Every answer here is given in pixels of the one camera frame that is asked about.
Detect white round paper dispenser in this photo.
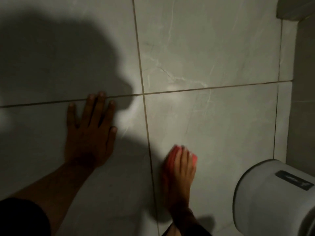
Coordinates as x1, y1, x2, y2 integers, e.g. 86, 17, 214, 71
232, 159, 315, 236

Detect person's right hand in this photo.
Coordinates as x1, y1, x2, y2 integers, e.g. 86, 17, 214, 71
161, 146, 198, 215

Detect pink sponge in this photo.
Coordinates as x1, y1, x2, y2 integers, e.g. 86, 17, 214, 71
165, 144, 198, 171

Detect person's left hand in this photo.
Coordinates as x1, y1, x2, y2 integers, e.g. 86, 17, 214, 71
64, 91, 118, 170

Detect person's right forearm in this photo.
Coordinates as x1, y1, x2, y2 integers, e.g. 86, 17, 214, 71
161, 208, 212, 236

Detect grey box fixture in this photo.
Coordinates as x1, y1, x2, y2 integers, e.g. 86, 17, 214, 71
276, 0, 315, 22

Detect black sleeve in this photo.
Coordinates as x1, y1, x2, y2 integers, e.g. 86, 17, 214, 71
0, 197, 52, 236

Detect person's left forearm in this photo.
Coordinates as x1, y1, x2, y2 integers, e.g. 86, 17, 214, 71
10, 162, 97, 236

